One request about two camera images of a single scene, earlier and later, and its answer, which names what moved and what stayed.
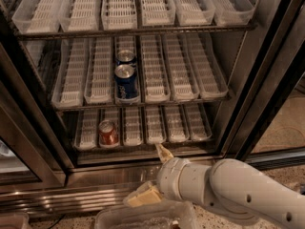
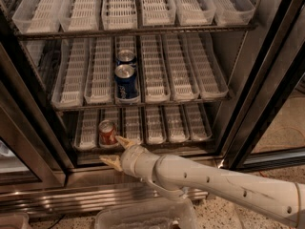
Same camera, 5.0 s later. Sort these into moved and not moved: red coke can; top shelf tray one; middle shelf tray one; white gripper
Moved: white gripper
Not moved: top shelf tray one; middle shelf tray one; red coke can
